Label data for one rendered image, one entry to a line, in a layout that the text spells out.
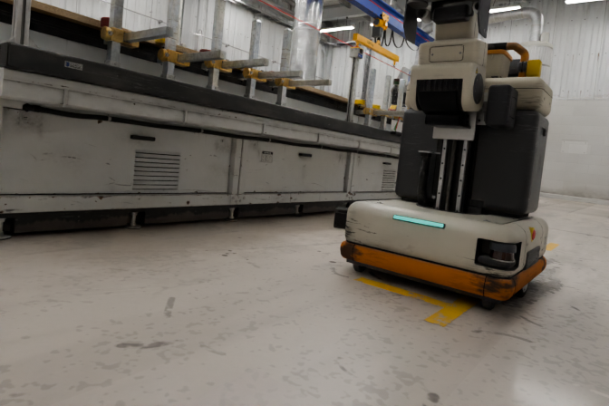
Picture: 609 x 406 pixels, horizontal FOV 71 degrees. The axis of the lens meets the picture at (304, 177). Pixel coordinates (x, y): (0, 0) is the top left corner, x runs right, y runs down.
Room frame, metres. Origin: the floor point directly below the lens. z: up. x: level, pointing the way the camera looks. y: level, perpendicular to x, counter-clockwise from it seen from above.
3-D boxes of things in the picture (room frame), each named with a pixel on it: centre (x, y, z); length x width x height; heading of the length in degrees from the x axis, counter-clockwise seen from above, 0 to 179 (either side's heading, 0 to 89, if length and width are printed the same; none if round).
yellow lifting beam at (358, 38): (8.51, -1.17, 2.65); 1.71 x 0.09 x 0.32; 142
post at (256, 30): (2.28, 0.33, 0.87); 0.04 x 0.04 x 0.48; 52
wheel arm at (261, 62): (2.07, 0.39, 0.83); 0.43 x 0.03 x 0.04; 52
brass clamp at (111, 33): (1.71, 0.78, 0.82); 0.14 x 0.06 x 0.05; 142
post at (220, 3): (2.09, 0.48, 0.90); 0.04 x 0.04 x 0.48; 52
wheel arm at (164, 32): (1.67, 0.70, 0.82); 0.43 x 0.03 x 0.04; 52
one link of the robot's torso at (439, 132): (1.57, -0.55, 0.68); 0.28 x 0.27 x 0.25; 52
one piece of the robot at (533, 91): (1.81, -0.67, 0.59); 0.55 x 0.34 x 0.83; 52
